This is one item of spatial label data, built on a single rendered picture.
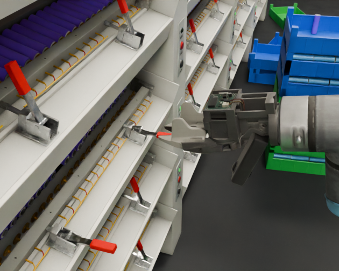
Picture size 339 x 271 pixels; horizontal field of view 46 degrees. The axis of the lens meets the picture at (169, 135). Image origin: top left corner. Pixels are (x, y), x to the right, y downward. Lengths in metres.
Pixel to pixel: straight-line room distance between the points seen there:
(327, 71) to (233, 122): 0.76
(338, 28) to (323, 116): 0.92
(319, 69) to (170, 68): 0.63
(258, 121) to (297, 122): 0.07
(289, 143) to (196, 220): 0.76
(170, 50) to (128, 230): 0.38
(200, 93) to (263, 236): 0.50
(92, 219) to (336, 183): 0.39
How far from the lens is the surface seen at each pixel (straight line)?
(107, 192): 0.67
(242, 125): 0.68
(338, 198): 0.72
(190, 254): 1.27
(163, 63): 0.86
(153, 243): 1.09
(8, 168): 0.44
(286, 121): 0.64
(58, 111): 0.51
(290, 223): 1.40
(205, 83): 1.37
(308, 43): 1.32
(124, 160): 0.73
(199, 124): 0.73
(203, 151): 0.68
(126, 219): 0.88
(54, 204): 0.62
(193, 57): 1.10
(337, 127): 0.63
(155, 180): 0.97
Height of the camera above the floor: 1.00
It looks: 36 degrees down
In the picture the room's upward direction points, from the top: straight up
